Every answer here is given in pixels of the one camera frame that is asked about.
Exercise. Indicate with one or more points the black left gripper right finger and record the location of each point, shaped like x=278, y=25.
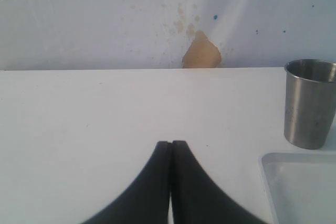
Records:
x=196, y=198

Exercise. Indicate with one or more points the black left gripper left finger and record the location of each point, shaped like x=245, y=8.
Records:
x=147, y=198

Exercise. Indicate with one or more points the grey metal cup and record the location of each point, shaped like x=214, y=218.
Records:
x=309, y=102

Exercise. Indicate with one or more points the clear plastic tray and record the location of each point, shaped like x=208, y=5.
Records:
x=300, y=187

